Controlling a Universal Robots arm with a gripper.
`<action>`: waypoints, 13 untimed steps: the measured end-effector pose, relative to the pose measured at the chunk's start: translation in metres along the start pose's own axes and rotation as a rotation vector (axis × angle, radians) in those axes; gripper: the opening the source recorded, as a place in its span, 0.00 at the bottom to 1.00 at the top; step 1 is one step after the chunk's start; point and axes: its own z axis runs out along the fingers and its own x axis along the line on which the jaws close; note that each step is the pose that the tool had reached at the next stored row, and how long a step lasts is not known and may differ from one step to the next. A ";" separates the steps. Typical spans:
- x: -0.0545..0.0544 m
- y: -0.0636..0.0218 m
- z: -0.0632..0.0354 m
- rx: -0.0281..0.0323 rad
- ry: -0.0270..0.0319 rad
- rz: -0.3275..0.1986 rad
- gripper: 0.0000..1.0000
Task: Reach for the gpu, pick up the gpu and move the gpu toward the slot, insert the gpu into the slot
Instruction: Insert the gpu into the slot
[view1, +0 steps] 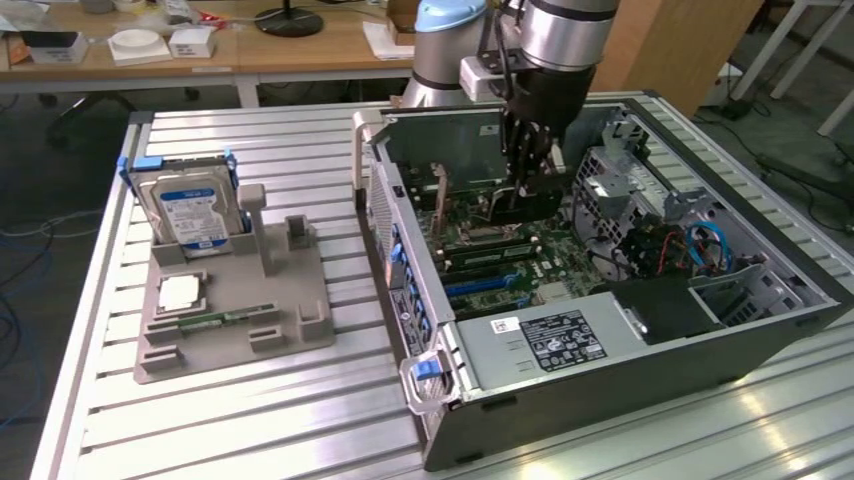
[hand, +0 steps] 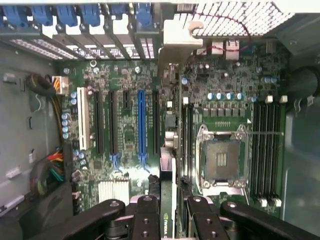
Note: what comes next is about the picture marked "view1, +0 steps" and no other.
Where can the metal disk bay cage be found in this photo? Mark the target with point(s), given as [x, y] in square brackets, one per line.
[614, 195]

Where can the CPU socket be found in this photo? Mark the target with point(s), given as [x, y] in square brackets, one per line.
[488, 232]

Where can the green motherboard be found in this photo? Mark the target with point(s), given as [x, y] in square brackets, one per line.
[561, 260]

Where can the blue case latch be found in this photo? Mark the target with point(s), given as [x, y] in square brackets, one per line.
[428, 372]

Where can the brown cardboard box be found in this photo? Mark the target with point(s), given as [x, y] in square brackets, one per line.
[402, 20]

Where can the green RAM stick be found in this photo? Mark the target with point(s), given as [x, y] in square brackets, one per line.
[227, 317]

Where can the blue expansion slot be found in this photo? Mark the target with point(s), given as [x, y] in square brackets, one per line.
[481, 286]

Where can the hard disk with blue bracket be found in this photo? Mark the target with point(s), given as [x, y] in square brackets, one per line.
[190, 215]

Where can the wooden cabinet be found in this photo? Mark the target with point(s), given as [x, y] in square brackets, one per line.
[668, 50]

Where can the small white labelled box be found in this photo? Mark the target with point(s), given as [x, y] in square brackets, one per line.
[190, 45]

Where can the white paper stack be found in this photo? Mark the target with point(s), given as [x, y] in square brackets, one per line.
[384, 42]

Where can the grey printed parts rack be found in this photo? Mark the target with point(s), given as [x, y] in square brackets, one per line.
[234, 295]

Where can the white box with black top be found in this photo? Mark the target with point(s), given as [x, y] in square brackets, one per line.
[57, 54]

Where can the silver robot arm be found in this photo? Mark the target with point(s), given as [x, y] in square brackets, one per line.
[441, 50]

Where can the silver CPU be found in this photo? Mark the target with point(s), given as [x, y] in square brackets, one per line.
[179, 292]

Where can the wooden desk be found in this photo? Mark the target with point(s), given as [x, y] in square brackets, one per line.
[301, 50]

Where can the white box with round top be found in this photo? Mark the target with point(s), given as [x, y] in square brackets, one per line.
[137, 50]

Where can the grey power supply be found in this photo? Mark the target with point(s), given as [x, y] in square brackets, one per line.
[488, 360]

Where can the white table frame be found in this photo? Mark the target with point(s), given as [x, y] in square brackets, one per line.
[769, 47]

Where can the black round lamp base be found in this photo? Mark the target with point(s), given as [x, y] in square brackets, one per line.
[287, 25]

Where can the open dark PC case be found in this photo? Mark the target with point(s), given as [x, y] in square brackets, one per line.
[601, 400]

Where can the installed black RAM stick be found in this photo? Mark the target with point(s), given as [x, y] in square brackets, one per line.
[490, 254]

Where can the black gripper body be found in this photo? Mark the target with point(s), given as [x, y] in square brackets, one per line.
[554, 95]

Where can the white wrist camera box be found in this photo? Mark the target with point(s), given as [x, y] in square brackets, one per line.
[477, 75]

